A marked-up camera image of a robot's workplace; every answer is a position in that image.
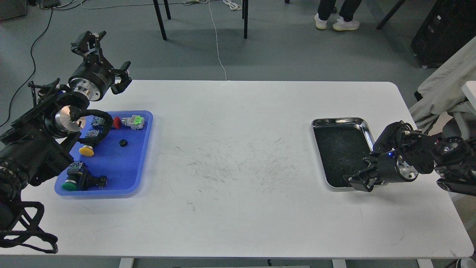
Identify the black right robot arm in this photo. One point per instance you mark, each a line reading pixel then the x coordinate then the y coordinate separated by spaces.
pixel 401 153

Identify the black cabinet box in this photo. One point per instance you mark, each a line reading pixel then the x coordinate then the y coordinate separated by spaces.
pixel 449 26

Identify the silver metal tray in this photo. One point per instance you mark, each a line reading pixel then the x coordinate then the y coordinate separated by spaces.
pixel 342 145

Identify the yellow push button switch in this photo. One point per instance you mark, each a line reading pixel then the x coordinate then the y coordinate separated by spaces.
pixel 88 149

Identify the blue plastic tray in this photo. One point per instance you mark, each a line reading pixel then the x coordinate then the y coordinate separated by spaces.
pixel 121 165

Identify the green white switch module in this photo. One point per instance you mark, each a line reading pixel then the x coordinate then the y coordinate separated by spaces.
pixel 135 122

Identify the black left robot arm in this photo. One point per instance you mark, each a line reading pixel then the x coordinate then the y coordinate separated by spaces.
pixel 38 144

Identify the green push button switch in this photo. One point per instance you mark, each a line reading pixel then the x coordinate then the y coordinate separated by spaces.
pixel 80 178

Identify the beige cloth cover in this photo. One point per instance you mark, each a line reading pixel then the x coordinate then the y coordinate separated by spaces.
pixel 442 89

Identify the red push button switch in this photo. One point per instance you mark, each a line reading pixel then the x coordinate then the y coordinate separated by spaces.
pixel 115 122

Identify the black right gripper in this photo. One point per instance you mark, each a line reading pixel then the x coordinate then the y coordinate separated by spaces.
pixel 389 167

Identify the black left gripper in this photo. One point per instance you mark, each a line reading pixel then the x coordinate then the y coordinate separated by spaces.
pixel 92 77

